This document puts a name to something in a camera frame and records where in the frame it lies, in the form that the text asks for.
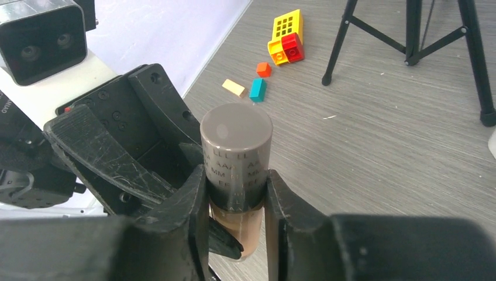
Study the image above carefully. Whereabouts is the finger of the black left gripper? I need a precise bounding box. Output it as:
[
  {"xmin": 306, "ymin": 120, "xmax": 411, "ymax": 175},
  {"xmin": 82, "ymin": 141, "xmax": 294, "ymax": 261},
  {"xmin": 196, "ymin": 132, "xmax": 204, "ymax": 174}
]
[{"xmin": 209, "ymin": 217, "xmax": 244, "ymax": 260}]

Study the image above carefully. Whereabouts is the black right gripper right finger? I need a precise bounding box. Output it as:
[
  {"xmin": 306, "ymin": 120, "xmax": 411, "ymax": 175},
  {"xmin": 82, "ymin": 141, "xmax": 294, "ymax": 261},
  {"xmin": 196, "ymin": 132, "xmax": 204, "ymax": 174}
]
[{"xmin": 265, "ymin": 170, "xmax": 495, "ymax": 280}]

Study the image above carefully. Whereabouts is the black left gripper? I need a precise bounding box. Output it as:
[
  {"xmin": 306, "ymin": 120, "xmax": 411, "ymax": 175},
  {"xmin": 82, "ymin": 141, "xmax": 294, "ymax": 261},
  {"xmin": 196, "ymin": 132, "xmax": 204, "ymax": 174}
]
[{"xmin": 43, "ymin": 64, "xmax": 203, "ymax": 217}]

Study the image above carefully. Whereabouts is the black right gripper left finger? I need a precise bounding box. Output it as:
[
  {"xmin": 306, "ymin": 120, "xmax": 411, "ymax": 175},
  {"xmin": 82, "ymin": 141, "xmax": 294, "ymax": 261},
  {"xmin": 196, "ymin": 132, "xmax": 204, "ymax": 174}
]
[{"xmin": 1, "ymin": 165, "xmax": 209, "ymax": 280}]

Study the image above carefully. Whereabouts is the tan foundation bottle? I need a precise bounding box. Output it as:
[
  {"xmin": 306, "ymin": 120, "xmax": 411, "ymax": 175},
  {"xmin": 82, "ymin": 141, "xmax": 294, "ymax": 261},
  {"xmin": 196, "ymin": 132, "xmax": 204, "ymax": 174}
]
[{"xmin": 200, "ymin": 103, "xmax": 273, "ymax": 261}]

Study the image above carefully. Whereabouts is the white drawer organizer box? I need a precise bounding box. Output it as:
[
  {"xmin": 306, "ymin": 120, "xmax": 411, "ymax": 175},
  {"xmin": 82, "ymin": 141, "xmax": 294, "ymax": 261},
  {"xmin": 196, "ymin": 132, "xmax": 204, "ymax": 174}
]
[{"xmin": 488, "ymin": 129, "xmax": 496, "ymax": 159}]

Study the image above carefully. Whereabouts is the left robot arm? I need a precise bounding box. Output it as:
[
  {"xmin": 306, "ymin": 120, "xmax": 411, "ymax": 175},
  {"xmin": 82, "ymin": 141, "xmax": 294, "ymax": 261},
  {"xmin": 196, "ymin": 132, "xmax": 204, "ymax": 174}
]
[{"xmin": 1, "ymin": 64, "xmax": 203, "ymax": 224}]

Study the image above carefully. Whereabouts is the teal block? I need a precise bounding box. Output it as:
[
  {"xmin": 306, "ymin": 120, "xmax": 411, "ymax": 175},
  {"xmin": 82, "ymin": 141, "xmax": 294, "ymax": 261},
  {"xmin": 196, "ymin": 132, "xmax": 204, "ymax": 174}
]
[{"xmin": 249, "ymin": 78, "xmax": 267, "ymax": 102}]

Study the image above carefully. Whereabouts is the beige rectangular block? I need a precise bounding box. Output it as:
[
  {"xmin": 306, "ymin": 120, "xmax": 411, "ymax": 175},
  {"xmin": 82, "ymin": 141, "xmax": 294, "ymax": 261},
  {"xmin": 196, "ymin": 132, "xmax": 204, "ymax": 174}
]
[{"xmin": 222, "ymin": 79, "xmax": 246, "ymax": 98}]

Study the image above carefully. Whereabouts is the small orange cube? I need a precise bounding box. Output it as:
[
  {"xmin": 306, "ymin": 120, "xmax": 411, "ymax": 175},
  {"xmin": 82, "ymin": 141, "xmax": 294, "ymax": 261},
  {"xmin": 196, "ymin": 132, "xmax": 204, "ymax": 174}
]
[{"xmin": 256, "ymin": 62, "xmax": 272, "ymax": 78}]

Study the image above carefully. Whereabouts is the red orange toy block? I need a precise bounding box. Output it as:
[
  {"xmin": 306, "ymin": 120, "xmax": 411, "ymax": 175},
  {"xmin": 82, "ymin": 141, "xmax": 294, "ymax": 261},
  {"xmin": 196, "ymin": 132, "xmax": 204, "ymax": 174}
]
[{"xmin": 267, "ymin": 32, "xmax": 305, "ymax": 66}]

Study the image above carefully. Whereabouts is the yellow green toy block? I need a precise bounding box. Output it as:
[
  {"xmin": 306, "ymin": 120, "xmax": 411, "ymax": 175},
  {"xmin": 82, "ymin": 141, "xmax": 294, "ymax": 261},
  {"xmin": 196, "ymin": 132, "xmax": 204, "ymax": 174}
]
[{"xmin": 271, "ymin": 9, "xmax": 304, "ymax": 43}]

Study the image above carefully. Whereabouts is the black music stand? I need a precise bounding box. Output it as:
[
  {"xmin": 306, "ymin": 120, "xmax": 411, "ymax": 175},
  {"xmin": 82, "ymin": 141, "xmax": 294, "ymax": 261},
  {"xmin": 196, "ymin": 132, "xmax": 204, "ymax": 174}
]
[{"xmin": 321, "ymin": 0, "xmax": 495, "ymax": 127}]

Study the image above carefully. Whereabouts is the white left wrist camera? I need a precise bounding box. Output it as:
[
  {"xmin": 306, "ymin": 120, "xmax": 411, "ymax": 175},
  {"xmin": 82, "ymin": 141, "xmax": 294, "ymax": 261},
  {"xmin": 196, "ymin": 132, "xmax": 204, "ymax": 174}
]
[{"xmin": 1, "ymin": 0, "xmax": 116, "ymax": 128}]

